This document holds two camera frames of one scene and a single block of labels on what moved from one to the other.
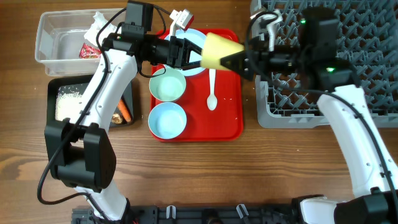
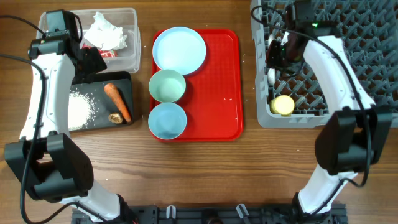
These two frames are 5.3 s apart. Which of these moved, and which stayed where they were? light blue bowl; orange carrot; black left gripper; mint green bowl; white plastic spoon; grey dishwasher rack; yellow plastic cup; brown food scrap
Moved: black left gripper; yellow plastic cup; white plastic spoon
Stayed: orange carrot; light blue bowl; grey dishwasher rack; brown food scrap; mint green bowl
